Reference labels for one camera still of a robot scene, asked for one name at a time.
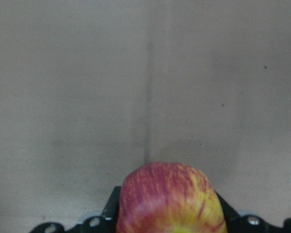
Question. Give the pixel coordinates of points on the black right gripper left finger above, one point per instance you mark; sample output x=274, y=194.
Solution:
x=101, y=222

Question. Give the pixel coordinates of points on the yellow-red apple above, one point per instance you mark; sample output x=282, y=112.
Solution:
x=166, y=197

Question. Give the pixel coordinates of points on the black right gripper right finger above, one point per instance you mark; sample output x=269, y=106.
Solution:
x=249, y=223

